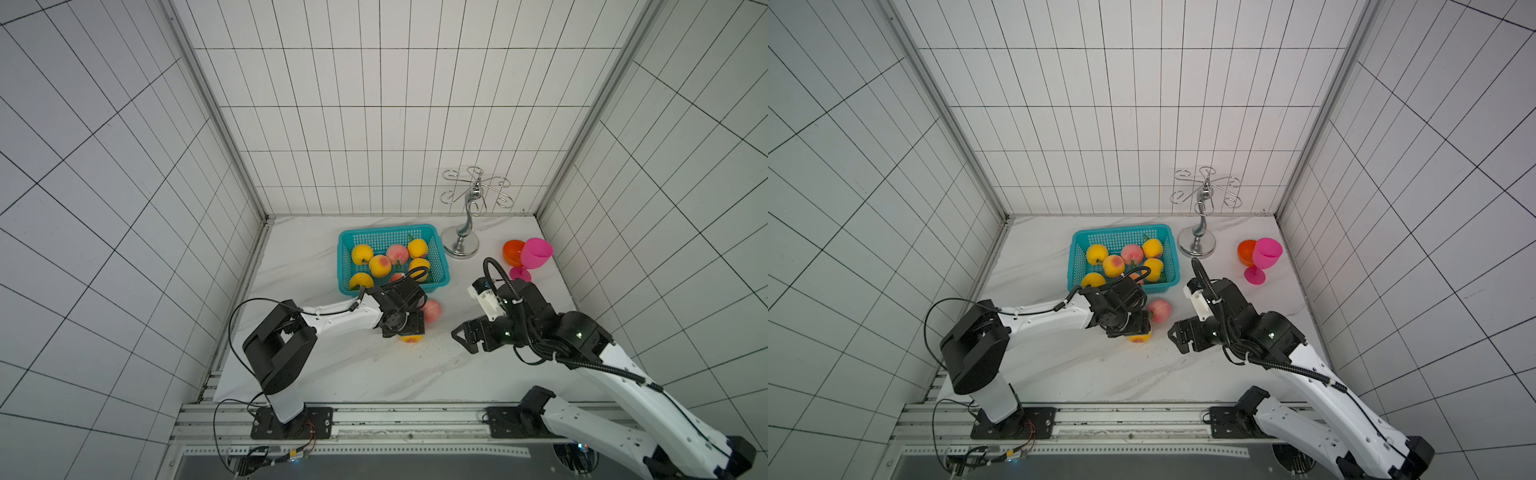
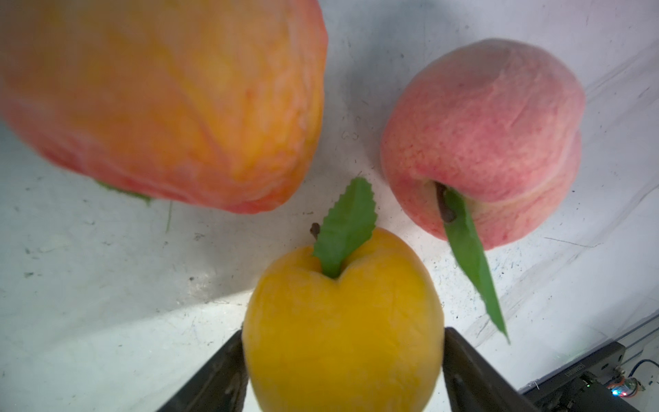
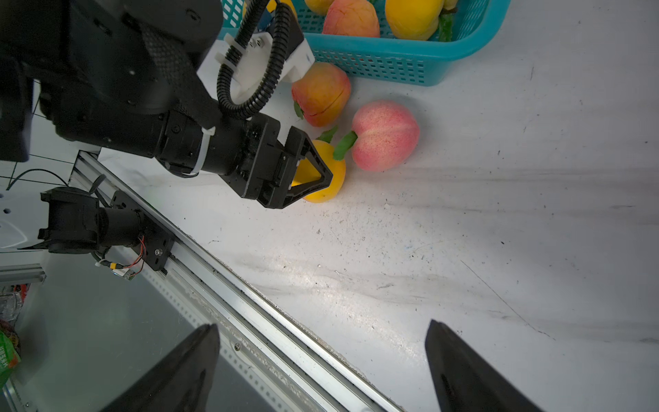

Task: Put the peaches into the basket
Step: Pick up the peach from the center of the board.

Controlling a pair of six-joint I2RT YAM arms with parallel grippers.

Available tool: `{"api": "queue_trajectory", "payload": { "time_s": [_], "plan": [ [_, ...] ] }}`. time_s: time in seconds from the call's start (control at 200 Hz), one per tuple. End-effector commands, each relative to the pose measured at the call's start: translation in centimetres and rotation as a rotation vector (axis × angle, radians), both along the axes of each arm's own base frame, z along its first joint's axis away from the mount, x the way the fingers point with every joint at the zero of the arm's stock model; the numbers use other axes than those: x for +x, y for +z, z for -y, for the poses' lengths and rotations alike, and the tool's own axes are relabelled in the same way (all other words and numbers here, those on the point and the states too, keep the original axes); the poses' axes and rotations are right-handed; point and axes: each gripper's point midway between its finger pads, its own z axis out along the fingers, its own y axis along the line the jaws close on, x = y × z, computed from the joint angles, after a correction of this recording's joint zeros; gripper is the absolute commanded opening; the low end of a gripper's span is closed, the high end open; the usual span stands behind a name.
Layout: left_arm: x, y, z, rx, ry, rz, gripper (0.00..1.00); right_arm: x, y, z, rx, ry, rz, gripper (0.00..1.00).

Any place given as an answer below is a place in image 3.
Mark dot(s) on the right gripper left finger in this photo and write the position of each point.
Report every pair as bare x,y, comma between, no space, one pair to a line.
181,381

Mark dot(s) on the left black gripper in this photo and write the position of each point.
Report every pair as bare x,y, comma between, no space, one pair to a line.
266,168

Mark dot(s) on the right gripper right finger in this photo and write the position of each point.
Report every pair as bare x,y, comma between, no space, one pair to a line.
463,380

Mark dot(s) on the pink peach top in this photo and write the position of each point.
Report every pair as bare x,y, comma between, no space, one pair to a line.
383,135

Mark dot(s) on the orange-pink peach bottom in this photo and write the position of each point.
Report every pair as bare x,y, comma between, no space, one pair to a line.
319,7

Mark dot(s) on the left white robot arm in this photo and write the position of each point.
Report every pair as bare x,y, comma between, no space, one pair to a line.
123,75

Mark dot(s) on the teal plastic basket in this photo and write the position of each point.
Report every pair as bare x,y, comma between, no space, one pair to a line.
386,58

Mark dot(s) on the orange-red peach top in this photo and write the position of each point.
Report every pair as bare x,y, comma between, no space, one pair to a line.
322,94

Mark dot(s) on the aluminium mounting rail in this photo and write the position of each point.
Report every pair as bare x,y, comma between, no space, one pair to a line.
87,336

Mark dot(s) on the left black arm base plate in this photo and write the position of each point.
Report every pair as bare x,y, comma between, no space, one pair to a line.
121,235

